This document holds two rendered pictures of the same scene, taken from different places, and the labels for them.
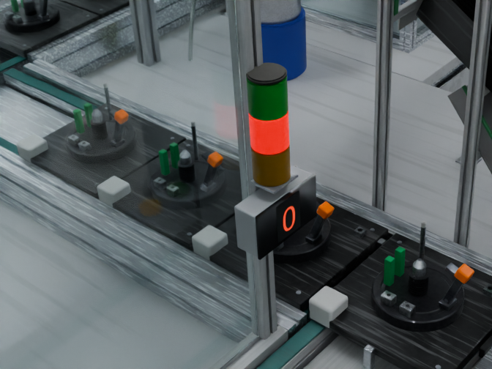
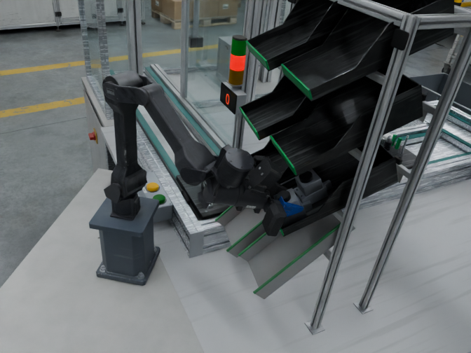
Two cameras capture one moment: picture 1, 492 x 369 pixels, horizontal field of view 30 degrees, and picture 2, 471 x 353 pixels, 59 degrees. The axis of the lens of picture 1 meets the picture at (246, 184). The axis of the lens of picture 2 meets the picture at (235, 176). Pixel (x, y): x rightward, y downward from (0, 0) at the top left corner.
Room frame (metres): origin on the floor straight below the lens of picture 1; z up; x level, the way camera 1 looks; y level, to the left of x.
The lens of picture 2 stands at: (1.40, -1.34, 1.79)
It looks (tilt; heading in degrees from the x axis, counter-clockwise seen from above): 34 degrees down; 106
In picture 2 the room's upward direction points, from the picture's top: 6 degrees clockwise
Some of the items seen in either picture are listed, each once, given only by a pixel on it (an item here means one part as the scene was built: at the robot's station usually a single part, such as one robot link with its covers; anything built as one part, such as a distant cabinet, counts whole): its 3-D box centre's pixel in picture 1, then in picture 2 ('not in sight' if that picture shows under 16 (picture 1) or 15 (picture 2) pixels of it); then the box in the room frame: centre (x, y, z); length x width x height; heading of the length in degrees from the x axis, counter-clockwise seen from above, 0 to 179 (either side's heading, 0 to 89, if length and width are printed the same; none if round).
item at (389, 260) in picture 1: (389, 271); not in sight; (1.06, -0.21, 1.01); 0.01 x 0.01 x 0.05; 46
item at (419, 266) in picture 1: (419, 266); not in sight; (1.04, -0.25, 1.04); 0.02 x 0.02 x 0.03
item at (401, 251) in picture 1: (399, 261); not in sight; (1.09, -0.23, 1.01); 0.01 x 0.01 x 0.05; 46
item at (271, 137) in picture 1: (269, 127); (237, 61); (0.99, -0.03, 1.33); 0.05 x 0.05 x 0.05
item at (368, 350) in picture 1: (369, 357); not in sight; (0.95, -0.16, 0.95); 0.01 x 0.01 x 0.04; 46
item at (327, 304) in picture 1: (328, 307); not in sight; (1.04, -0.11, 0.97); 0.05 x 0.05 x 0.04; 46
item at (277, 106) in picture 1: (267, 93); (239, 46); (0.99, -0.03, 1.38); 0.05 x 0.05 x 0.05
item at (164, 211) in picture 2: not in sight; (153, 195); (0.83, -0.35, 0.93); 0.21 x 0.07 x 0.06; 136
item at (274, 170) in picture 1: (271, 160); (236, 75); (0.99, -0.03, 1.28); 0.05 x 0.05 x 0.05
